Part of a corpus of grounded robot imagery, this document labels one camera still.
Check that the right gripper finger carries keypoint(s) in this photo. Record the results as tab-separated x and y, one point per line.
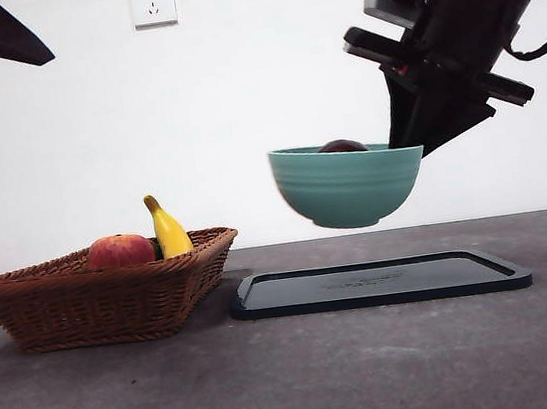
400	117
439	122

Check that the dark purple plum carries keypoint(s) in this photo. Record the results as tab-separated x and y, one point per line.
341	146

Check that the teal ribbed bowl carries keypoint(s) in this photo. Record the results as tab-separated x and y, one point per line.
347	190

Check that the dark rectangular tray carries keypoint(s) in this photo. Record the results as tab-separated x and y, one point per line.
380	283

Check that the yellow banana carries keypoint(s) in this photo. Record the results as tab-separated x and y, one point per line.
169	233

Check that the red yellow peach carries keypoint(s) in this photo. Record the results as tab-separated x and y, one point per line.
118	252

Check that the dark green fruit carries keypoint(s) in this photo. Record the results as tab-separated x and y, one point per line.
157	250

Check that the brown wicker basket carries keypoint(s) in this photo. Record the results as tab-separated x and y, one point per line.
90	309

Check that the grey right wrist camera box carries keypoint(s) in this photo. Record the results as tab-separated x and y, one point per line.
385	0

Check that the white wall socket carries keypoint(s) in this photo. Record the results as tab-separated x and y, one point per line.
153	3

